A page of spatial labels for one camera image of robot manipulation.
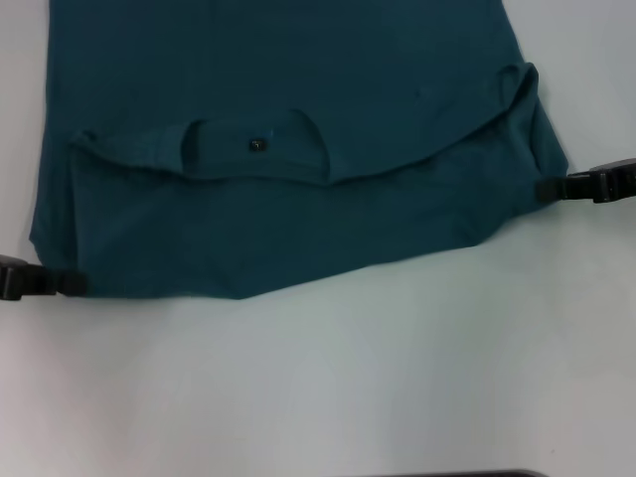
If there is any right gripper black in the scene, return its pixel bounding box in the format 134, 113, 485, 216
537, 158, 636, 204

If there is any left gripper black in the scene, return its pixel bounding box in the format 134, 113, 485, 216
0, 253, 89, 302

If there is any teal blue printed t-shirt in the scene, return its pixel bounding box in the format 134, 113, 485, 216
29, 0, 570, 301

